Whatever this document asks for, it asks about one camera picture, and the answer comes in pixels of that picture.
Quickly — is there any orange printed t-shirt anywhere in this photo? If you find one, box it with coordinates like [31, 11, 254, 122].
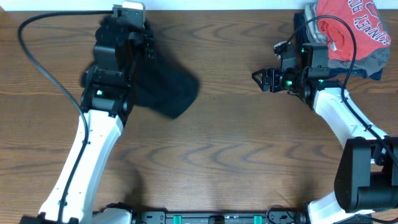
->
[317, 0, 391, 61]

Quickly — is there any navy folded t-shirt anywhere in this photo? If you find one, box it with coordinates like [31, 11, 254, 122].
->
[294, 12, 384, 82]

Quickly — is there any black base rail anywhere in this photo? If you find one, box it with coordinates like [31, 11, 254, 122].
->
[131, 207, 309, 224]

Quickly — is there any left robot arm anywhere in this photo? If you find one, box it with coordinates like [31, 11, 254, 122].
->
[21, 11, 153, 223]

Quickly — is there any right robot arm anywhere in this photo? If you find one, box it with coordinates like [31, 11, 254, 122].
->
[252, 42, 397, 223]

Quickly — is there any left black cable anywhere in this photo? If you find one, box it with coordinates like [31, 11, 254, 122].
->
[17, 10, 114, 224]

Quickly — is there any grey folded t-shirt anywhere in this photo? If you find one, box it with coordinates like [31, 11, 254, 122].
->
[304, 1, 391, 77]

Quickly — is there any black t-shirt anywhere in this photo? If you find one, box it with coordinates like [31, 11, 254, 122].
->
[81, 15, 201, 120]

